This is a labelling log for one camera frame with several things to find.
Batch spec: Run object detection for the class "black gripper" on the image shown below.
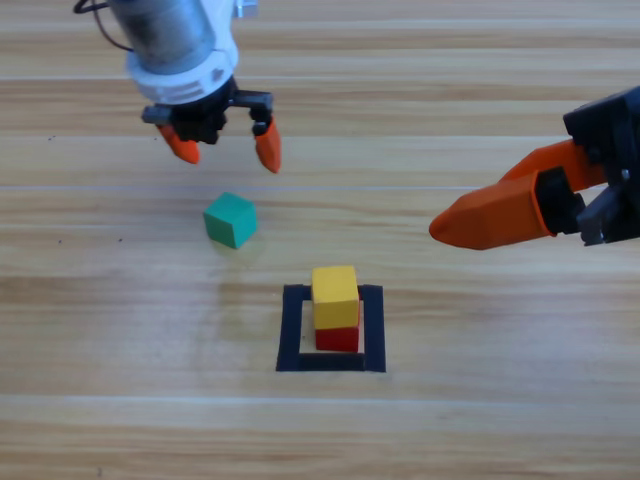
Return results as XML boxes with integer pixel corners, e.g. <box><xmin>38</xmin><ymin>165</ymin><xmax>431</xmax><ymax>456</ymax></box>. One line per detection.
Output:
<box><xmin>428</xmin><ymin>85</ymin><xmax>640</xmax><ymax>251</ymax></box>
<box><xmin>141</xmin><ymin>79</ymin><xmax>283</xmax><ymax>175</ymax></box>

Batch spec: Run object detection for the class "black tape rectangle outline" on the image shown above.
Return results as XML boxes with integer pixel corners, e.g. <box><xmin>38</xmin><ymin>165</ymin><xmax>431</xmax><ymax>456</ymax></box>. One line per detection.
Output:
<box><xmin>275</xmin><ymin>283</ymin><xmax>388</xmax><ymax>374</ymax></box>

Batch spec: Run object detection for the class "yellow cube block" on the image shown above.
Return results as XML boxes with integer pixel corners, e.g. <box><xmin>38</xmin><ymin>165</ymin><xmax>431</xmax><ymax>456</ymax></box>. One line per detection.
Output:
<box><xmin>311</xmin><ymin>265</ymin><xmax>361</xmax><ymax>331</ymax></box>

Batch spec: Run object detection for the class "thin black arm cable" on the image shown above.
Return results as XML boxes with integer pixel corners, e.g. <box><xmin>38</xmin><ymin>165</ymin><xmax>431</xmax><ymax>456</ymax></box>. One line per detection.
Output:
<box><xmin>94</xmin><ymin>9</ymin><xmax>134</xmax><ymax>51</ymax></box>

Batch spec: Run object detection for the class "green cube block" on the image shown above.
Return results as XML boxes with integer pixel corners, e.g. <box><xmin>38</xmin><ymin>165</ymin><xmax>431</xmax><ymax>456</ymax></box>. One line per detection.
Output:
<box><xmin>202</xmin><ymin>191</ymin><xmax>258</xmax><ymax>250</ymax></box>

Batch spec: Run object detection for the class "red cube block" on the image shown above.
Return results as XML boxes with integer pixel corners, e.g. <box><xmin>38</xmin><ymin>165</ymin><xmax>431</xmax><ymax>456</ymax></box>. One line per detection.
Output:
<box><xmin>314</xmin><ymin>323</ymin><xmax>361</xmax><ymax>354</ymax></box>

